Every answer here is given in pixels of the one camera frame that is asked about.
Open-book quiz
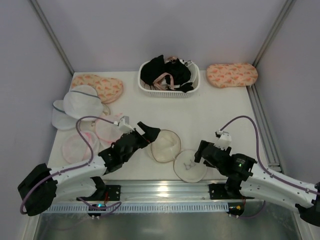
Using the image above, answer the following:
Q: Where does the white slotted cable duct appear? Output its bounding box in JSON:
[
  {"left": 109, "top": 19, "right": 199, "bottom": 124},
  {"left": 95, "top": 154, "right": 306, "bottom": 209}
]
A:
[{"left": 45, "top": 201, "right": 229, "bottom": 215}]

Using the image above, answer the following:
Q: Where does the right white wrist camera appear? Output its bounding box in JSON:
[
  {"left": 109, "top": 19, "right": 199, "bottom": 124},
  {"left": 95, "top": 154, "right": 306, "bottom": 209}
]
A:
[{"left": 214, "top": 130, "right": 232, "bottom": 151}]

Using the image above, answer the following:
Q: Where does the peach patterned bag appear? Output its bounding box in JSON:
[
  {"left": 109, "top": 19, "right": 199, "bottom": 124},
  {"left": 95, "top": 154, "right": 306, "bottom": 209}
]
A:
[
  {"left": 71, "top": 73, "right": 124, "bottom": 104},
  {"left": 206, "top": 63, "right": 258, "bottom": 88}
]

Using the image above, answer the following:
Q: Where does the peach patterned bag left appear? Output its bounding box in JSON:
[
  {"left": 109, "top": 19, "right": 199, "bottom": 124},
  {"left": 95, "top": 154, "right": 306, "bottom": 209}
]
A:
[{"left": 71, "top": 73, "right": 124, "bottom": 104}]

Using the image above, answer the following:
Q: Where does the white mesh bag blue trim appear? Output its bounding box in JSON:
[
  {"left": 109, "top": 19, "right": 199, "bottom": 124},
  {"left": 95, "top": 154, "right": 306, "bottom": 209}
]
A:
[{"left": 63, "top": 85, "right": 104, "bottom": 119}]

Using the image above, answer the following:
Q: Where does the aluminium mounting rail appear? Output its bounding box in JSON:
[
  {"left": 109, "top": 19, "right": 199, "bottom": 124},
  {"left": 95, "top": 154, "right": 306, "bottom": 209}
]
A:
[{"left": 82, "top": 179, "right": 256, "bottom": 203}]

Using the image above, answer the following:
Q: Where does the pink mesh bag front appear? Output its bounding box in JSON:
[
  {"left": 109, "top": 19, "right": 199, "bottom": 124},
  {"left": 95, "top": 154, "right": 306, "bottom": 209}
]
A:
[{"left": 61, "top": 130, "right": 100, "bottom": 164}]

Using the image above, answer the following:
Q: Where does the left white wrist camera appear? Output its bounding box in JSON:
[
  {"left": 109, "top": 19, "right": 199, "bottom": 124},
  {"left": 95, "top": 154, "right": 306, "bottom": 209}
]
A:
[{"left": 113, "top": 116, "right": 134, "bottom": 134}]

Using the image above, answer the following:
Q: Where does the black bra in basket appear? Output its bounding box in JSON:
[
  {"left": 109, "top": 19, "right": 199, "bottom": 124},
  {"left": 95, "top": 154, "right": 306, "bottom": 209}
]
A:
[{"left": 164, "top": 58, "right": 194, "bottom": 93}]

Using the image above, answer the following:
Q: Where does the black bra removed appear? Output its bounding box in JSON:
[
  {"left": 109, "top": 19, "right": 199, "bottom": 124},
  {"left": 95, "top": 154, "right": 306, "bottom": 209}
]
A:
[{"left": 140, "top": 55, "right": 165, "bottom": 85}]

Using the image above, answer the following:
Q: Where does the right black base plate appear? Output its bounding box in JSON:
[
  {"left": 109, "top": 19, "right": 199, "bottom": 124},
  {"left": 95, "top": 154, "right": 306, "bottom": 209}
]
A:
[{"left": 208, "top": 183, "right": 254, "bottom": 200}]

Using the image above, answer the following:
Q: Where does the pink trimmed mesh bag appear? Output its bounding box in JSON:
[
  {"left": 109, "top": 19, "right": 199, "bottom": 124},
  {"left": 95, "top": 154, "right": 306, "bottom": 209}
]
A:
[{"left": 94, "top": 119, "right": 123, "bottom": 148}]

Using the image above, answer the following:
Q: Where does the white plastic basket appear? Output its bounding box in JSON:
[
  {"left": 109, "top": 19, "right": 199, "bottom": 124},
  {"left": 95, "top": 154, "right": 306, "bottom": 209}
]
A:
[{"left": 137, "top": 61, "right": 201, "bottom": 98}]

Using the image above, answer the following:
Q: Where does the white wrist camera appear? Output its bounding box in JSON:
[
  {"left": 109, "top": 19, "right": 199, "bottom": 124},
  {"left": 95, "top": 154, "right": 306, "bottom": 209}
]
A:
[
  {"left": 113, "top": 116, "right": 134, "bottom": 134},
  {"left": 214, "top": 130, "right": 232, "bottom": 151}
]

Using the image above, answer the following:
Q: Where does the peach patterned bag right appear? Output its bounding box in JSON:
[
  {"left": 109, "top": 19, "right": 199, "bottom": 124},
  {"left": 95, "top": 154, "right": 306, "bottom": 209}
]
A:
[{"left": 206, "top": 63, "right": 258, "bottom": 88}]

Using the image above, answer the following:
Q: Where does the beige bag under pile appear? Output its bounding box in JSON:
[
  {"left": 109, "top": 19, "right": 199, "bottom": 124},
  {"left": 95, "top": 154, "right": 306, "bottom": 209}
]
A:
[{"left": 79, "top": 104, "right": 111, "bottom": 132}]

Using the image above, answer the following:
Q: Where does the beige round laundry bag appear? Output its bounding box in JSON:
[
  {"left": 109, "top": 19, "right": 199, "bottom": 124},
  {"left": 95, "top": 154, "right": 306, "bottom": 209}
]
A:
[{"left": 146, "top": 129, "right": 207, "bottom": 183}]

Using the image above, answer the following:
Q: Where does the pink satin bra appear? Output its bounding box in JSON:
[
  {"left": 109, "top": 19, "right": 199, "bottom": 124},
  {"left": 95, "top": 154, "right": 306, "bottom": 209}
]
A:
[{"left": 152, "top": 56, "right": 178, "bottom": 90}]

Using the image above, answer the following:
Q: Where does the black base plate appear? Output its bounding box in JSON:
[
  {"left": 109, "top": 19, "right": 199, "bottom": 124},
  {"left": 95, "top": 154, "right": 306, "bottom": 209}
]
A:
[
  {"left": 208, "top": 183, "right": 254, "bottom": 200},
  {"left": 81, "top": 185, "right": 121, "bottom": 202}
]

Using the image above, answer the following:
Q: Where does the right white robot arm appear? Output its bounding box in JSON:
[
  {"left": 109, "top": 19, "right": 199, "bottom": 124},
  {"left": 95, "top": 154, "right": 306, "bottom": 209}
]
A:
[{"left": 194, "top": 140, "right": 320, "bottom": 227}]

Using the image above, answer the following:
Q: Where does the white mesh bag lower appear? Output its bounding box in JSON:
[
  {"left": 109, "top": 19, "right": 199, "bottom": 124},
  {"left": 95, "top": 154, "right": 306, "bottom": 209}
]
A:
[{"left": 51, "top": 100, "right": 77, "bottom": 131}]

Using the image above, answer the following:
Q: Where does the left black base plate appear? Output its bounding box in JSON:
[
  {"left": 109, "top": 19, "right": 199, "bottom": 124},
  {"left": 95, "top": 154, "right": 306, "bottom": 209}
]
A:
[{"left": 81, "top": 185, "right": 121, "bottom": 202}]

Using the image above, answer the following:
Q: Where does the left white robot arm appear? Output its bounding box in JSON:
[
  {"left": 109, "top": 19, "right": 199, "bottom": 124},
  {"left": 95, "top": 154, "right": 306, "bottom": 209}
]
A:
[{"left": 17, "top": 121, "right": 161, "bottom": 217}]

